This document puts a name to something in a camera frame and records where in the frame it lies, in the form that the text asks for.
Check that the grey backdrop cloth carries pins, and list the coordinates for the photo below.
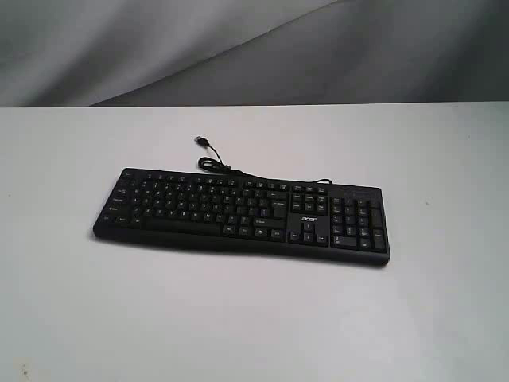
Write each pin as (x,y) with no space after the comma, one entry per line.
(229,53)

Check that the black Acer keyboard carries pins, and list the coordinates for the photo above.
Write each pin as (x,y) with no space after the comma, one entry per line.
(247,215)

